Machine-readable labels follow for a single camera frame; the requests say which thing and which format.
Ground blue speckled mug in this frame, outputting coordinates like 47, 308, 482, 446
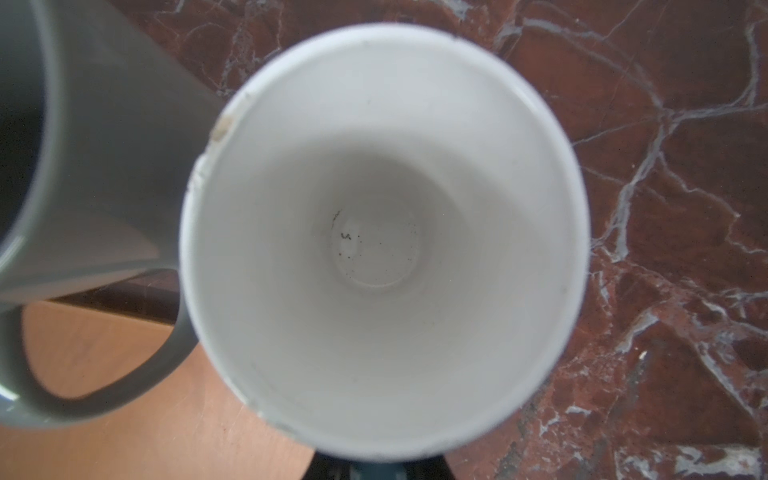
179, 23, 590, 479

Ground orange rubber tray mat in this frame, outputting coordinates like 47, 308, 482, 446
1, 302, 313, 479

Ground grey mug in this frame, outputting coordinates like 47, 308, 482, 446
1, 1, 223, 429

